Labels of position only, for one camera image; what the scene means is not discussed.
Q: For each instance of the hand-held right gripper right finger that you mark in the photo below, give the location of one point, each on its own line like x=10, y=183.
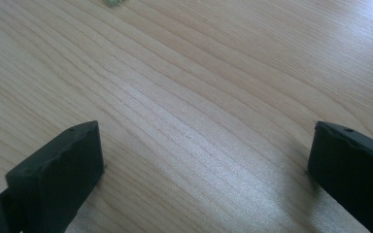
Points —
x=353, y=168

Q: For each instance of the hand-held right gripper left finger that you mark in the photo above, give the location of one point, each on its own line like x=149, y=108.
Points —
x=55, y=174

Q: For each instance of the green towel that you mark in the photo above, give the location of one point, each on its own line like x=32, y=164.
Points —
x=112, y=2

